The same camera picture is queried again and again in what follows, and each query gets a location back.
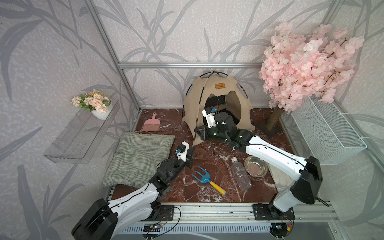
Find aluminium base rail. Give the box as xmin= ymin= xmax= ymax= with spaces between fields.
xmin=86 ymin=201 xmax=340 ymax=225

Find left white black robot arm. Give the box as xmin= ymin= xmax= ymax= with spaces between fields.
xmin=71 ymin=142 xmax=196 ymax=240

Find small potted flowers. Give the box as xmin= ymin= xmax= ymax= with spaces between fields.
xmin=71 ymin=90 xmax=113 ymax=120

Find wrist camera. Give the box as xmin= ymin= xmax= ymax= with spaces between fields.
xmin=176 ymin=142 xmax=190 ymax=162
xmin=202 ymin=108 xmax=216 ymax=128

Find pink blossom tree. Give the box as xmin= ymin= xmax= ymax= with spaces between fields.
xmin=259 ymin=22 xmax=365 ymax=131

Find blue yellow garden fork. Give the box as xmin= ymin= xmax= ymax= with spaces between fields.
xmin=192 ymin=166 xmax=227 ymax=196

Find green checked cushion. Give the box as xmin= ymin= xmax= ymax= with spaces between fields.
xmin=101 ymin=132 xmax=175 ymax=189

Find clear plastic bottle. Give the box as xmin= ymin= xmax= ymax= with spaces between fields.
xmin=231 ymin=157 xmax=252 ymax=191

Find beige pet tent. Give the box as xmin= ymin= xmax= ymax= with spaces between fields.
xmin=182 ymin=72 xmax=255 ymax=146

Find bagged white gloves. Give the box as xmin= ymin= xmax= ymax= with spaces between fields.
xmin=268 ymin=164 xmax=293 ymax=192

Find clear acrylic shelf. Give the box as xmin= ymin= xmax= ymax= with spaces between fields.
xmin=43 ymin=99 xmax=121 ymax=165

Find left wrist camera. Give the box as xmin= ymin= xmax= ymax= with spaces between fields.
xmin=176 ymin=142 xmax=190 ymax=162

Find pink small brush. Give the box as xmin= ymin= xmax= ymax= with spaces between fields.
xmin=142 ymin=112 xmax=161 ymax=132

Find white wire basket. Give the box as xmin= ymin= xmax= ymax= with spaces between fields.
xmin=292 ymin=96 xmax=367 ymax=166

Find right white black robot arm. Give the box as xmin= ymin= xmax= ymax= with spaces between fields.
xmin=195 ymin=108 xmax=323 ymax=218

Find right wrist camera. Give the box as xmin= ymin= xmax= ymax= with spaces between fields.
xmin=202 ymin=108 xmax=216 ymax=128

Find steel bowl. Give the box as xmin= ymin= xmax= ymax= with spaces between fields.
xmin=244 ymin=156 xmax=268 ymax=178

